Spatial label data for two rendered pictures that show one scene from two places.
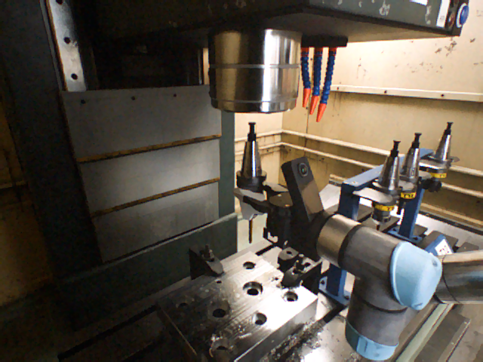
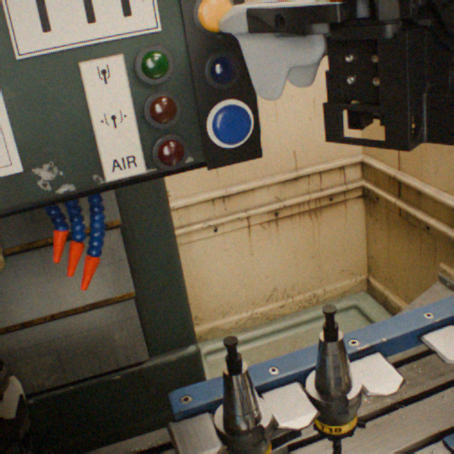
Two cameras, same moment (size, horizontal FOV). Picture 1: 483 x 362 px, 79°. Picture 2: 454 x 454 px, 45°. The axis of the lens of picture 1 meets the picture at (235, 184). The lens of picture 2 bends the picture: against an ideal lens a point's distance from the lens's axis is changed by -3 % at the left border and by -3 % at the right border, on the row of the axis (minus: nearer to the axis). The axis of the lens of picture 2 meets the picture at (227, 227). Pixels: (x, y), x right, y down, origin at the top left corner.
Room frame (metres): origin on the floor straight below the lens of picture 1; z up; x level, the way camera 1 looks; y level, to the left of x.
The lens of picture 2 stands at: (0.20, -0.55, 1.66)
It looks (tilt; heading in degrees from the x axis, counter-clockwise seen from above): 25 degrees down; 25
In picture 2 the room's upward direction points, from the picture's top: 9 degrees counter-clockwise
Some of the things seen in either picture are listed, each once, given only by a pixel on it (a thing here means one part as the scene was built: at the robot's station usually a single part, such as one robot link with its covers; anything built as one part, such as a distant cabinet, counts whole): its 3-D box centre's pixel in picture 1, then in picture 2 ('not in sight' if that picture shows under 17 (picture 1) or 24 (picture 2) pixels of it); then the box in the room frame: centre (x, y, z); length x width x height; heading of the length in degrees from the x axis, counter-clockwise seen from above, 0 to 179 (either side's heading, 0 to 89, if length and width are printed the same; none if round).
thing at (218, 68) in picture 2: not in sight; (222, 70); (0.58, -0.39, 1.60); 0.02 x 0.01 x 0.02; 129
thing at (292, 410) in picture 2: (397, 183); (290, 407); (0.65, -0.39, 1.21); 0.07 x 0.05 x 0.01; 39
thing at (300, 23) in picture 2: not in sight; (318, 15); (0.52, -0.48, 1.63); 0.09 x 0.05 x 0.02; 69
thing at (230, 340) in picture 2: (395, 148); (232, 354); (0.61, -0.35, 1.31); 0.02 x 0.02 x 0.03
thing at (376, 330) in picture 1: (379, 311); not in sight; (0.34, -0.22, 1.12); 0.11 x 0.08 x 0.11; 129
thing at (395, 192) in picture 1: (386, 189); (244, 423); (0.61, -0.35, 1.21); 0.06 x 0.06 x 0.03
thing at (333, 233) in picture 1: (339, 238); not in sight; (0.39, -0.16, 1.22); 0.08 x 0.05 x 0.08; 129
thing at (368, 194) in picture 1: (374, 195); (196, 440); (0.58, -0.30, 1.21); 0.07 x 0.05 x 0.01; 39
